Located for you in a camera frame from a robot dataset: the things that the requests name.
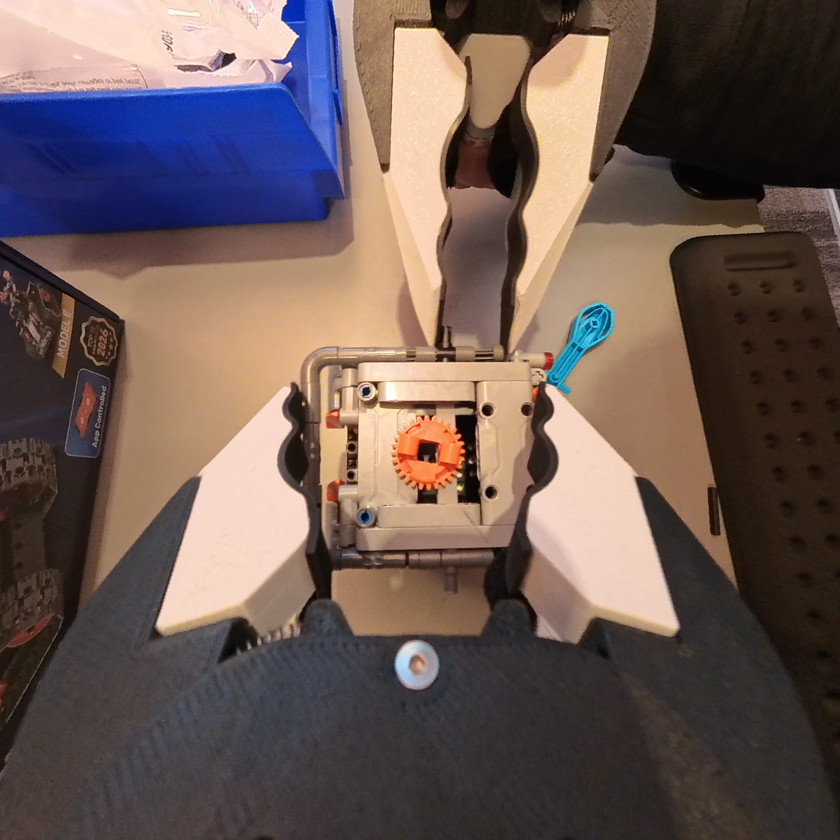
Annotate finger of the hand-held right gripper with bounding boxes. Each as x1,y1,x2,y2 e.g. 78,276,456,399
382,25,475,347
500,33,610,345

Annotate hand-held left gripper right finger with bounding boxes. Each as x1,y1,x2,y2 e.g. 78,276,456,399
505,382,680,642

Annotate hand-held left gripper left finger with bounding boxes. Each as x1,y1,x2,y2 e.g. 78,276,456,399
155,386,336,637

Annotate grey orange toy block model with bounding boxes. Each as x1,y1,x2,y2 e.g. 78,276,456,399
322,351,552,555

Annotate blue plastic toy wrench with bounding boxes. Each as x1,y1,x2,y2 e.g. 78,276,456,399
546,302,616,393

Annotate grey bent toy tube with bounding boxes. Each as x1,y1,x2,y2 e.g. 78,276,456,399
301,344,513,595

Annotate person's right forearm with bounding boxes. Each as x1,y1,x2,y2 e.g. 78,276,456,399
613,0,840,191

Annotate person's right hand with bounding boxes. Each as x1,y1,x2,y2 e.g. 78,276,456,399
451,129,521,191

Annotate dark printed toy kit box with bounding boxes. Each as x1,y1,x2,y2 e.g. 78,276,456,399
0,239,126,756

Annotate dark perforated pad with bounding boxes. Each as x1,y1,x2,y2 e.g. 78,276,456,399
669,231,840,756

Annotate blue storage bin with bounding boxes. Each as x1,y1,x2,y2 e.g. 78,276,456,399
0,0,345,237

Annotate clear plastic bags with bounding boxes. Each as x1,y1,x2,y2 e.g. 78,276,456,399
0,0,303,93

